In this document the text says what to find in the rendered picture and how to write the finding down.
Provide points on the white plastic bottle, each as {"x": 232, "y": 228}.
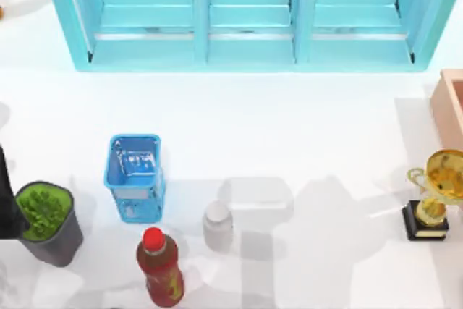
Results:
{"x": 217, "y": 229}

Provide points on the blue plastic basket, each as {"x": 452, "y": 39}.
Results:
{"x": 134, "y": 178}

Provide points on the light blue rack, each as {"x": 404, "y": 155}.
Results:
{"x": 249, "y": 16}

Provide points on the red bottle with red cap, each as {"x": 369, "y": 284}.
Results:
{"x": 161, "y": 269}

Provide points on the grey pot with green plant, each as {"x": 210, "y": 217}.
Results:
{"x": 47, "y": 224}

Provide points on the gold trophy on black base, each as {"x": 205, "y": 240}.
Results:
{"x": 436, "y": 193}

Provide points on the salmon-coloured box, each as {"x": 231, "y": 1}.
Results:
{"x": 447, "y": 113}

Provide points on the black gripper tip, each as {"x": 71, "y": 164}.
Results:
{"x": 9, "y": 207}

